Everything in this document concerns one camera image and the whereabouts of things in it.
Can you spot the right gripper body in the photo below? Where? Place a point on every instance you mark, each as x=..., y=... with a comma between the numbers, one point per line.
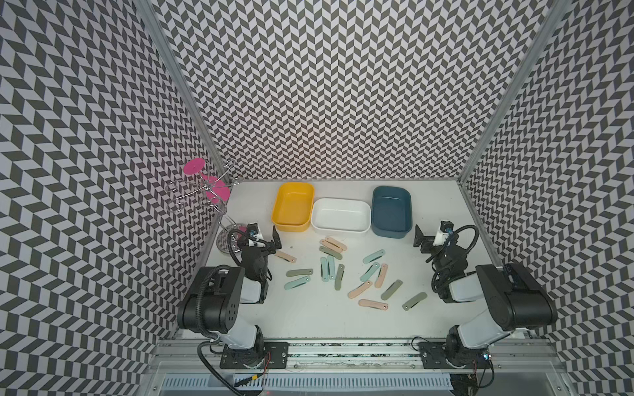
x=428, y=245

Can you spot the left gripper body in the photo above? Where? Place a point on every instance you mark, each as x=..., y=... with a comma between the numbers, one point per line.
x=268, y=248

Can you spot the dark teal storage box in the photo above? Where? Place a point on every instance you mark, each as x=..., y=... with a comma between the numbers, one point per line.
x=391, y=212

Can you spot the pink knife vertical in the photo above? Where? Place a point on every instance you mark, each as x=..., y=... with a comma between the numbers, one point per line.
x=381, y=276

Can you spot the pink knife diagonal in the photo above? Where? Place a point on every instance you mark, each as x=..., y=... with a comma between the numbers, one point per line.
x=360, y=289

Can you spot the pink knife bottom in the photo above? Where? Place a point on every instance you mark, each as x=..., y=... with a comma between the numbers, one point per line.
x=377, y=305

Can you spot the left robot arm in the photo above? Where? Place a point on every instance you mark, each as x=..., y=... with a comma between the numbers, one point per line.
x=211, y=305

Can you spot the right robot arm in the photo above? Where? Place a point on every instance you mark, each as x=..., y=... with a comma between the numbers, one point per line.
x=513, y=297

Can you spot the yellow storage box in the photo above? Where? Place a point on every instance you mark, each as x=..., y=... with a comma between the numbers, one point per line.
x=293, y=207

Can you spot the white storage box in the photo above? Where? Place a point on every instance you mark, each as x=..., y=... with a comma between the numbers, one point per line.
x=338, y=216

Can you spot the pink knife far left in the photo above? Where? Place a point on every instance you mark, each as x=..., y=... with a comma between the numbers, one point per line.
x=285, y=256

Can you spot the olive knife left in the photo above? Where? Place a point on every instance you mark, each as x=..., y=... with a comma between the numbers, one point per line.
x=300, y=272

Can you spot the mint knife centre left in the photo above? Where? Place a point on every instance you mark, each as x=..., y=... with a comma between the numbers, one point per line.
x=325, y=271

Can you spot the mint knife centre right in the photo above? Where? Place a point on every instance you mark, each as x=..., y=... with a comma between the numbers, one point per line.
x=332, y=268

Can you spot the mint knife middle right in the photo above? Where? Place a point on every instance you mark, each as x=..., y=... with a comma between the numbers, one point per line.
x=370, y=272

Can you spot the olive knife under pink pair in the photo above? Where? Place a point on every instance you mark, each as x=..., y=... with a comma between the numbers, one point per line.
x=330, y=252

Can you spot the upper pink knife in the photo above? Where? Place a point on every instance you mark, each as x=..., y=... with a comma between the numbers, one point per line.
x=336, y=243

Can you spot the olive knife centre vertical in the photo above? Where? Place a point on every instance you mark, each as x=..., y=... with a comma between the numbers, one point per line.
x=339, y=277

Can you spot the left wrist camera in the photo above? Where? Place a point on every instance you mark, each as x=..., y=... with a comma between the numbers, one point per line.
x=255, y=235

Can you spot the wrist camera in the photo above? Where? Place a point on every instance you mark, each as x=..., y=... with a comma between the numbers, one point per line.
x=255, y=235
x=446, y=229

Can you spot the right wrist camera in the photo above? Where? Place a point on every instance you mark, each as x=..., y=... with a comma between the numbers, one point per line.
x=446, y=229

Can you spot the wire rack with pink discs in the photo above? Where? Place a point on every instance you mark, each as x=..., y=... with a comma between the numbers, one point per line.
x=197, y=187

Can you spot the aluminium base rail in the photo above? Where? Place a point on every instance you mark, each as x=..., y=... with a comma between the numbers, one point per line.
x=511, y=355

